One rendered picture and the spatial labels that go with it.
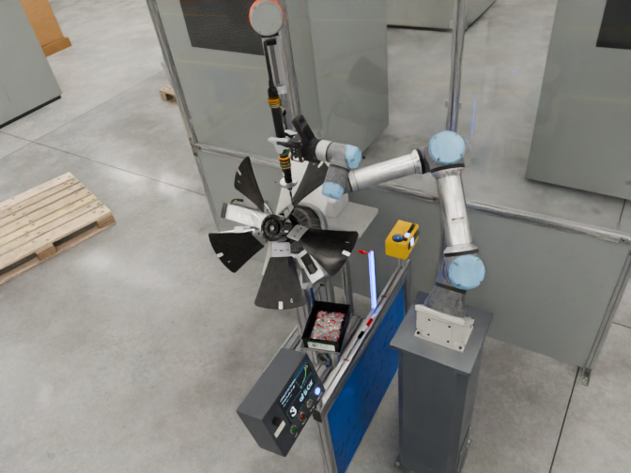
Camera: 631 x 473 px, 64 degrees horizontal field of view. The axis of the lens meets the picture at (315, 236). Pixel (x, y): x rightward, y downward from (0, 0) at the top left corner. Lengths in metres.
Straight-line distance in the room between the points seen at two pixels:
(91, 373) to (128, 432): 0.56
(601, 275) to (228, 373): 2.12
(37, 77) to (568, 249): 6.66
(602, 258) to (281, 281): 1.48
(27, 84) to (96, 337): 4.53
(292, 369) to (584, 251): 1.57
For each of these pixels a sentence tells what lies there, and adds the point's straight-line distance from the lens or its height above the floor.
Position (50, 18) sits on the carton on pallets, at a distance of 10.12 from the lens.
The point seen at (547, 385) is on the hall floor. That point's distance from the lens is 3.18.
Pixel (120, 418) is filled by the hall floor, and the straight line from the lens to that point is 3.32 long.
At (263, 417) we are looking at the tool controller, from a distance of 1.54.
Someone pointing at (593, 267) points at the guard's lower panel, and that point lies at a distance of 2.71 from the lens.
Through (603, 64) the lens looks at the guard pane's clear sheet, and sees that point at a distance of 2.21.
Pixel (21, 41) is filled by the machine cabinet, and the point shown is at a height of 0.83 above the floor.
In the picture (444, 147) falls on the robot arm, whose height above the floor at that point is 1.66.
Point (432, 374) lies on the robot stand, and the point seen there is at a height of 0.89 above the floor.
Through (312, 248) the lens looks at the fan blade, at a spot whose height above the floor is 1.17.
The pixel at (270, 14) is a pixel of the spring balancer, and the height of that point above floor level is 1.90.
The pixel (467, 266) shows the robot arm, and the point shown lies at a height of 1.37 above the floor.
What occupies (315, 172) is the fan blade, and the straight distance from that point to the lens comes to 2.15.
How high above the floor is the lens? 2.56
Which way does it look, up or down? 40 degrees down
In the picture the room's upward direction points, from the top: 8 degrees counter-clockwise
